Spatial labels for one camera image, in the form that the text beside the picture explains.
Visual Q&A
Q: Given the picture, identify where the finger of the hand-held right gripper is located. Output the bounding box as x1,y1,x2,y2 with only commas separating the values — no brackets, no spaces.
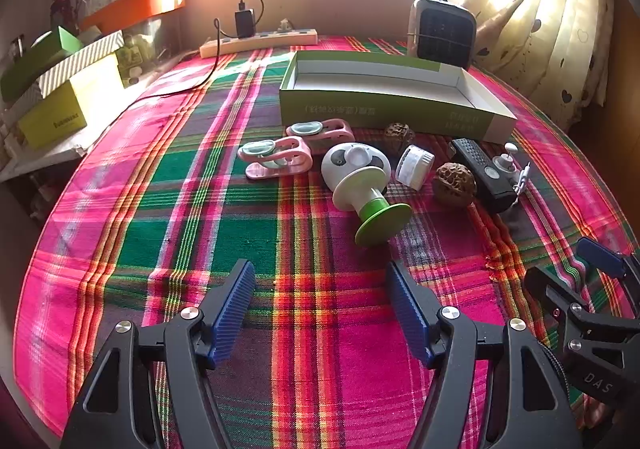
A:
576,237,640,316
524,265,601,361

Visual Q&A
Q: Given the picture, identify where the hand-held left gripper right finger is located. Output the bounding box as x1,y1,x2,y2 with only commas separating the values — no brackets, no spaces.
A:
386,259,583,449

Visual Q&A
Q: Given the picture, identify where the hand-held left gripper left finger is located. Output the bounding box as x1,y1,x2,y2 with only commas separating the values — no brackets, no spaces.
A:
60,258,257,449

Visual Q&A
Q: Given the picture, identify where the small white knobbed gadget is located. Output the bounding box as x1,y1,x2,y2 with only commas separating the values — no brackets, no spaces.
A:
490,143,521,177

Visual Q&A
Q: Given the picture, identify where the white stand with green base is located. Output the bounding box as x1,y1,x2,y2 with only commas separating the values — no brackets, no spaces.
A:
332,166,414,248

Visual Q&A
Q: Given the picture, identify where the brown walnut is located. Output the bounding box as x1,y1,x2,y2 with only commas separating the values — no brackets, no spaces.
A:
432,162,476,204
384,123,417,148

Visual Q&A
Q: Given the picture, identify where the small white jar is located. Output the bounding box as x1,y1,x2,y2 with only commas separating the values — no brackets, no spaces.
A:
395,144,436,190

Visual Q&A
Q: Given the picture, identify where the pink plastic clip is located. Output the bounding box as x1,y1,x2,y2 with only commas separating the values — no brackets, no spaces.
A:
286,121,356,152
237,136,314,178

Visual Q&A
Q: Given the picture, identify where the white round dome gadget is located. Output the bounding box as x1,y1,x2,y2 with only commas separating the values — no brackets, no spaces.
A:
320,141,392,192

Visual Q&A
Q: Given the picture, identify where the black rectangular device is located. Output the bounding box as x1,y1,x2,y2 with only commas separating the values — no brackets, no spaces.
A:
450,138,518,214

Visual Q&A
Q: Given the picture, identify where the green white cardboard box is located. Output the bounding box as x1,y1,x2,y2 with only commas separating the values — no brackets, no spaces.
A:
278,50,518,144

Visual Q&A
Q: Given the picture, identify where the plaid pink green tablecloth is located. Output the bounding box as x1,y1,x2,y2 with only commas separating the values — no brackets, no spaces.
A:
12,34,640,449

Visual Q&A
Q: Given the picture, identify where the cream heart print curtain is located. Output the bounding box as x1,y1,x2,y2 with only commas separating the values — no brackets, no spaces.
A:
462,0,621,104

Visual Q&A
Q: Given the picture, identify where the white board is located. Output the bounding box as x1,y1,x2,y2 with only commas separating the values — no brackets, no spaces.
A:
0,129,108,182

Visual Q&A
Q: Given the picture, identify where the yellow cardboard box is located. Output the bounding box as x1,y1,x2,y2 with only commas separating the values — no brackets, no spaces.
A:
17,54,126,150

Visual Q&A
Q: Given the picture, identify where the grey space heater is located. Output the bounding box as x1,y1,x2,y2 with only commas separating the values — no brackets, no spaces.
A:
407,0,477,70

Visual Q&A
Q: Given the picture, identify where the beige power strip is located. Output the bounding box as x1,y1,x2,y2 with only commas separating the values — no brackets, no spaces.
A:
199,28,319,60

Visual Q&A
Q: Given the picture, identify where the clear plastic storage box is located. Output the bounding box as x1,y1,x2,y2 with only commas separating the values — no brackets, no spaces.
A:
117,21,166,90

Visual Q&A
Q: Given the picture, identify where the black charger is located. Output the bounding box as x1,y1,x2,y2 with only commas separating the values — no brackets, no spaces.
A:
235,9,257,38

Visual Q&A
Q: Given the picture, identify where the striped cardboard box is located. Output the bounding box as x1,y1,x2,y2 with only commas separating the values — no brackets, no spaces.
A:
37,30,126,100

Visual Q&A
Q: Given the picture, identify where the orange tray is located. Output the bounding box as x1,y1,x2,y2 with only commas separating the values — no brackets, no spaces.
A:
79,0,187,36

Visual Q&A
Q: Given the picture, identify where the black power cable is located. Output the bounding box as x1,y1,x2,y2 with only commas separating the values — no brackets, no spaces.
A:
135,18,224,102

